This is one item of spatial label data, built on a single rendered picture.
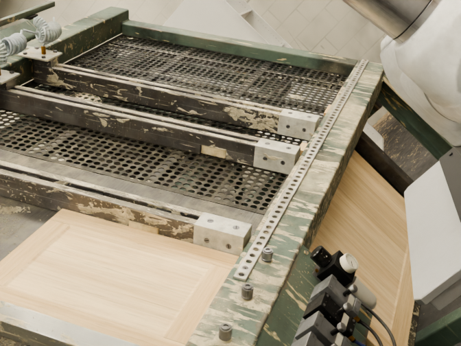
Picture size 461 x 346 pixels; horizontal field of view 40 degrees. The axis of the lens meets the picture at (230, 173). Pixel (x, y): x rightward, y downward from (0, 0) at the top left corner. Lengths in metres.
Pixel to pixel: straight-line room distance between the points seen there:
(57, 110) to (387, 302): 1.24
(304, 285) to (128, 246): 0.42
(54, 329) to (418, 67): 0.82
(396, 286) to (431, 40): 1.50
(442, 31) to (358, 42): 5.73
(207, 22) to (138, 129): 3.35
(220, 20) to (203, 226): 3.90
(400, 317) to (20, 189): 1.24
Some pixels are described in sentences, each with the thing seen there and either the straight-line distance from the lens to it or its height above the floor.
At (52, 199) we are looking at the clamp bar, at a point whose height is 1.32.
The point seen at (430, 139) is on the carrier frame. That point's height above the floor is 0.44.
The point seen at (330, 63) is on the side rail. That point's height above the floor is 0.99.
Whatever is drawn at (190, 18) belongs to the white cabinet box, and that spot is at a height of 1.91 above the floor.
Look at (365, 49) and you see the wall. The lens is 6.60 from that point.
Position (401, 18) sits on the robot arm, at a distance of 0.89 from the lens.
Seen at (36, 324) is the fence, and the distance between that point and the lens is 1.31.
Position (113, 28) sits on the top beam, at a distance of 3.05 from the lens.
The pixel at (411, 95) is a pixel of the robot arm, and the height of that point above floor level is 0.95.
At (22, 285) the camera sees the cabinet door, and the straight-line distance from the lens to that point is 1.45.
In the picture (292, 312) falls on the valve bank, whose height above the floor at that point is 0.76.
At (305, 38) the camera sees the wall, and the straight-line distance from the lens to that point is 6.62.
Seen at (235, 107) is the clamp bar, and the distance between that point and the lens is 2.17.
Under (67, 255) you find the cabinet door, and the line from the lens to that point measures 1.52.
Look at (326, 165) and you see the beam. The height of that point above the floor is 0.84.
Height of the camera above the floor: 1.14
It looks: 4 degrees down
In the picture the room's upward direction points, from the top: 46 degrees counter-clockwise
